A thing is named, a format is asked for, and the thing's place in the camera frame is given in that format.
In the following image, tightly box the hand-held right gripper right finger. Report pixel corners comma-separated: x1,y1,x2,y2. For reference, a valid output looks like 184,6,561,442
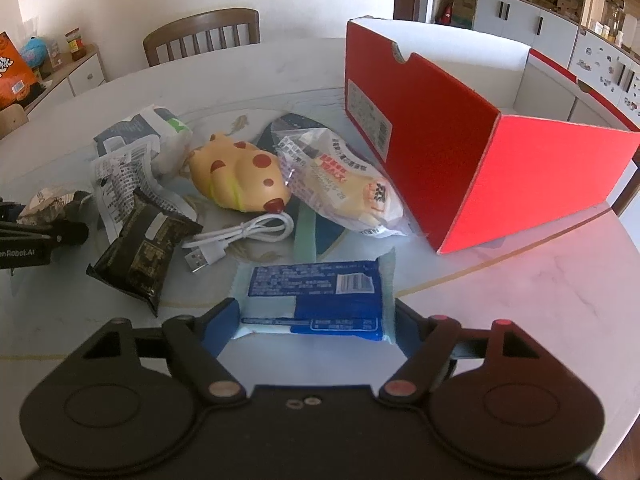
377,299,543,406

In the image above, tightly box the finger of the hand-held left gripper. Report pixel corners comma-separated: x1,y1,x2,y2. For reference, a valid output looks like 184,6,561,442
49,219,91,249

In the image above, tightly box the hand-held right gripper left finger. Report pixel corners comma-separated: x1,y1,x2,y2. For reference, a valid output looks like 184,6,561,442
82,297,248,408

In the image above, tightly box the brown foil packet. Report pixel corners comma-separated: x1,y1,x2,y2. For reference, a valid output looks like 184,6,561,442
17,187,96,226

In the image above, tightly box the blue white snack packet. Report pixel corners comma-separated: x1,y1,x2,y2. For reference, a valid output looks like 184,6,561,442
234,252,398,346

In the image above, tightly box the white dark-blue tissue pack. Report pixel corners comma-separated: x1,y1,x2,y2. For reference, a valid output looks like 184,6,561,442
92,105,193,176

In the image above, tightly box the orange snack packet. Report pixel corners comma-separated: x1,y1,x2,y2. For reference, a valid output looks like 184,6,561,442
187,132,293,213

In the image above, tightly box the red cardboard box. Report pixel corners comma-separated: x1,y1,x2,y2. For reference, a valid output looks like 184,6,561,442
344,16,640,255

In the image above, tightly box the white marble desktop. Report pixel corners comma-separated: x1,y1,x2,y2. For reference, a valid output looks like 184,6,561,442
0,37,640,480

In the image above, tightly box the white printed wrapper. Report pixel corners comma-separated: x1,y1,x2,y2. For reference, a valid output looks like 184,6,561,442
89,145,201,246

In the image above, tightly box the black snack packet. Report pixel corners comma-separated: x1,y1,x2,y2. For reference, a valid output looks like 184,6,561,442
86,189,203,317

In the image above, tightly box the wooden chair back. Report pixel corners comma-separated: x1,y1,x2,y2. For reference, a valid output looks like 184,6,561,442
0,105,30,141

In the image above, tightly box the low white sideboard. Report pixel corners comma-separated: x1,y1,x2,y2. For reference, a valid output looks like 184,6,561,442
0,42,107,141

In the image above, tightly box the clear bag of snacks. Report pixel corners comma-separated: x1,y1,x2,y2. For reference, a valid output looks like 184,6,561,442
274,127,426,238

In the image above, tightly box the orange snack bag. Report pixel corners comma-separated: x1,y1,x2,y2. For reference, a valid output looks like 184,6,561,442
0,30,41,108

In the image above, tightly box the blue plush toy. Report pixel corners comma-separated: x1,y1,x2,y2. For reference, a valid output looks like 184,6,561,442
20,36,49,67

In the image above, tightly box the jar with red label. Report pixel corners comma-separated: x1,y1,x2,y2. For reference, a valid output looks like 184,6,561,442
65,27,87,61

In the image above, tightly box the wooden slat-back chair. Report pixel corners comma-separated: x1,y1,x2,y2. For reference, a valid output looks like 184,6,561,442
142,8,261,67

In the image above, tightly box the brown cardboard carton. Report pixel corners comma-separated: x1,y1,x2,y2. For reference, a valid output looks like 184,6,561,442
452,0,476,29

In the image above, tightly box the glass jar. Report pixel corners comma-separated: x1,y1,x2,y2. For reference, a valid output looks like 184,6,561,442
602,0,626,37

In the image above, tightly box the white usb cable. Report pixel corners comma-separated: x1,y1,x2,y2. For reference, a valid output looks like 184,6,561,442
182,211,296,275

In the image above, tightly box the white wall cabinet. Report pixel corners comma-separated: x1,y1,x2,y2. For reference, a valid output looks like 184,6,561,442
472,0,640,131

